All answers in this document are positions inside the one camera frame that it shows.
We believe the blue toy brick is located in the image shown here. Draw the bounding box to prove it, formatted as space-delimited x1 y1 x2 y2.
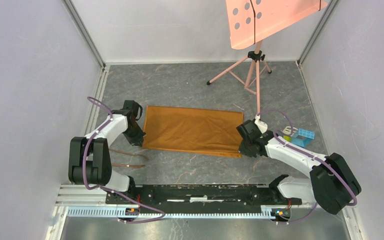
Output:
290 128 316 148

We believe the orange cloth napkin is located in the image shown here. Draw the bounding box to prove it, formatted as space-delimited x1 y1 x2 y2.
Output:
143 105 244 158

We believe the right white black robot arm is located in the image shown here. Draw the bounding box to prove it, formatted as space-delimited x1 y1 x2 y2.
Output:
236 118 362 215

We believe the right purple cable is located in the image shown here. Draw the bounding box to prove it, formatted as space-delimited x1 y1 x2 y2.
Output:
256 108 359 226

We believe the pink music stand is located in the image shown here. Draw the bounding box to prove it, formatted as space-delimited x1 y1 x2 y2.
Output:
206 0 328 112

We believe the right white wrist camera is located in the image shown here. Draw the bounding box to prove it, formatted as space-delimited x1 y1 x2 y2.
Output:
254 114 268 134

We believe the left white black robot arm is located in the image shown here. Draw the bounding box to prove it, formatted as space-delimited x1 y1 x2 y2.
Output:
68 96 146 204

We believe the yellow green toy block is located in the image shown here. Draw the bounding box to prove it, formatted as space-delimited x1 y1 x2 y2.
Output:
283 135 292 142

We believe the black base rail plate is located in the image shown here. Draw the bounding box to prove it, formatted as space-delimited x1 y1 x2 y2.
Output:
105 184 303 215

